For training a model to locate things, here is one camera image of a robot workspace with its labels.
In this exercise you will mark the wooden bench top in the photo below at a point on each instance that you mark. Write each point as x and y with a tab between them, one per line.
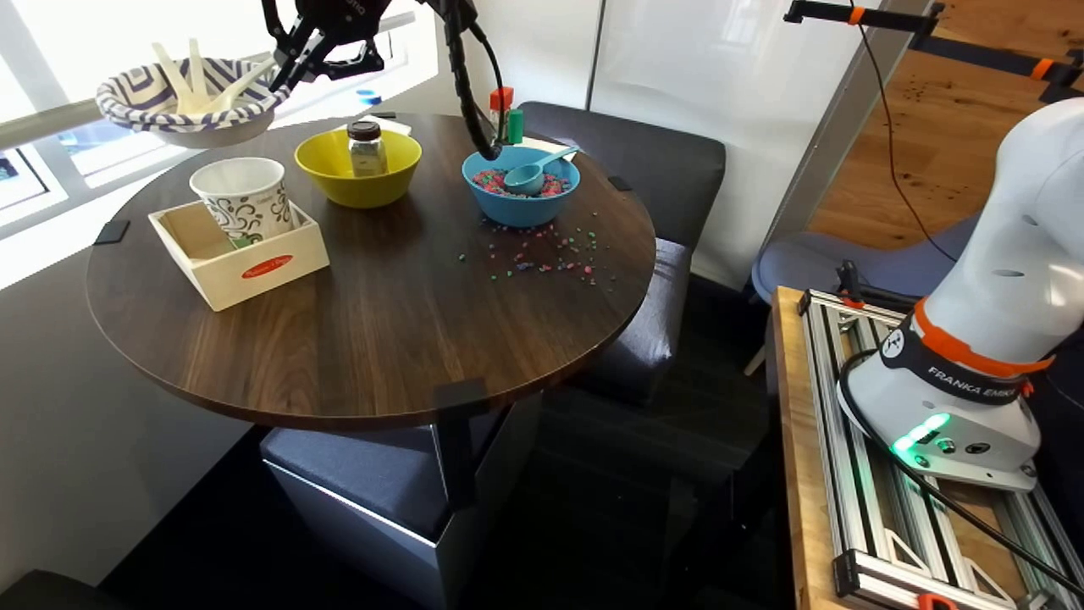
792	477

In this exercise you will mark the grey blue chair seat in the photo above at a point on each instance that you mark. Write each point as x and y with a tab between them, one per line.
813	273

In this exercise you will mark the red toy block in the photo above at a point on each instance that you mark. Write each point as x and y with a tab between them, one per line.
501	100

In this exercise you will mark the blue bowl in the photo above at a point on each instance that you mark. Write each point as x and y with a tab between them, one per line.
520	207

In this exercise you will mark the white paper piece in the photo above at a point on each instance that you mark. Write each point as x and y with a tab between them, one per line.
545	145

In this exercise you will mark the black table edge clip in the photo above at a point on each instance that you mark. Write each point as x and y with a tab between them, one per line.
114	232

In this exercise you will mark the blue plastic spoon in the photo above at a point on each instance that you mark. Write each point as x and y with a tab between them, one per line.
530	173

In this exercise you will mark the patterned paper coffee cup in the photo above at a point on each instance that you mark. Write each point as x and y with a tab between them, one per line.
240	198

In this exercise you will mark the scattered colourful sprinkles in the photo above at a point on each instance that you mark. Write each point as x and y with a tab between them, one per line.
530	255

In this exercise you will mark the colourful sprinkles pile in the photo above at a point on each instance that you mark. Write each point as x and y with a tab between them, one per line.
491	182

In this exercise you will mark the black table leg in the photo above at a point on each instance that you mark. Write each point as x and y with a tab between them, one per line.
459	462

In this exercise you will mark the yellow bowl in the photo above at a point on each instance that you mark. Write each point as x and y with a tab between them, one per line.
340	187

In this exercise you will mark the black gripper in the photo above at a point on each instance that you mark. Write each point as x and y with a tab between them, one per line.
340	20

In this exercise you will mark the white window rail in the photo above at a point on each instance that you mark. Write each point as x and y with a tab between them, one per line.
46	122

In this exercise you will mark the white wooden box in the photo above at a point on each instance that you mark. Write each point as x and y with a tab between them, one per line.
254	276

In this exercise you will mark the cream plastic utensil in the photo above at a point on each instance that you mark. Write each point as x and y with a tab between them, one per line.
171	78
238	90
194	72

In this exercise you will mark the grey metal stand pole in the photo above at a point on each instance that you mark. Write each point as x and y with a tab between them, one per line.
841	138

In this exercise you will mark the black and white patterned bowl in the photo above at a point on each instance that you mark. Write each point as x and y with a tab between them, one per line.
138	92

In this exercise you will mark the black boom with orange clamps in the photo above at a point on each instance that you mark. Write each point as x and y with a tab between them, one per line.
969	55

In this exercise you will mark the aluminium profile base frame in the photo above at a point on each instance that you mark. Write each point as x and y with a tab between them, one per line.
868	529

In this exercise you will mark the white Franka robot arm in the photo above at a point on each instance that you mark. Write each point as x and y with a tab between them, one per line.
1016	259

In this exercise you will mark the green toy block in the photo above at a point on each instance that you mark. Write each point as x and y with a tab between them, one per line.
516	122

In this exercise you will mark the glass jar with dark lid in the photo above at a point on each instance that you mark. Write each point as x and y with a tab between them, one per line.
366	155

